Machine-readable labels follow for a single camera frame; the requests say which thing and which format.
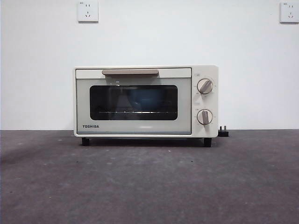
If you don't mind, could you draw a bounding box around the blue ribbed bowl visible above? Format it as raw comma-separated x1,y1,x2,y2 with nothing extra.
127,90,164,112

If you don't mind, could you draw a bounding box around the glass oven door beige handle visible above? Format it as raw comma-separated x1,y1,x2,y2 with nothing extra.
75,67,192,135

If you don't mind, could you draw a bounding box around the beige oven knob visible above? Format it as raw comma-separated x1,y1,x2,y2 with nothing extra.
196,109,213,126
197,78,214,95

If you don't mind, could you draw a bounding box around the white Toshiba toaster oven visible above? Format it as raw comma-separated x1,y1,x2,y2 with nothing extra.
73,64,219,147

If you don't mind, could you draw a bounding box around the metal wire oven rack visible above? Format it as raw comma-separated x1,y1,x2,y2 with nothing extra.
98,110,177,115

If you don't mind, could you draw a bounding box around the white wall socket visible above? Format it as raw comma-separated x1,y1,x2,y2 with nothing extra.
78,0,99,23
279,2,299,24

